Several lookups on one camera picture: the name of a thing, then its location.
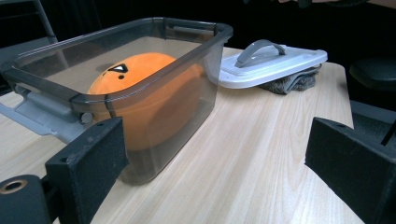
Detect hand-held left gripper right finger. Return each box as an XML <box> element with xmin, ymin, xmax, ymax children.
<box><xmin>304</xmin><ymin>117</ymin><xmax>396</xmax><ymax>224</ymax></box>

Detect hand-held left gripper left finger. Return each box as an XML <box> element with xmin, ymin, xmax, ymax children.
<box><xmin>45</xmin><ymin>117</ymin><xmax>130</xmax><ymax>224</ymax></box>

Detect orange plush toy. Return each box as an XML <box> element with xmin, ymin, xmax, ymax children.
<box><xmin>87</xmin><ymin>51</ymin><xmax>205</xmax><ymax>152</ymax></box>

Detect translucent grey storage box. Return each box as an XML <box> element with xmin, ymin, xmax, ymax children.
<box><xmin>0</xmin><ymin>17</ymin><xmax>234</xmax><ymax>186</ymax></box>

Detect grey fluffy towel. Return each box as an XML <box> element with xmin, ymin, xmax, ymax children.
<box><xmin>258</xmin><ymin>63</ymin><xmax>321</xmax><ymax>96</ymax></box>

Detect white box lid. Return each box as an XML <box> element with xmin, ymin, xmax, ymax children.
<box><xmin>218</xmin><ymin>39</ymin><xmax>329</xmax><ymax>90</ymax></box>

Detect black stool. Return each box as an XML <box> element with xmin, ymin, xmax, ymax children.
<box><xmin>348</xmin><ymin>55</ymin><xmax>396</xmax><ymax>91</ymax></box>

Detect white metal stand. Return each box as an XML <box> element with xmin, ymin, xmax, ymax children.
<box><xmin>0</xmin><ymin>0</ymin><xmax>59</xmax><ymax>45</ymax></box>

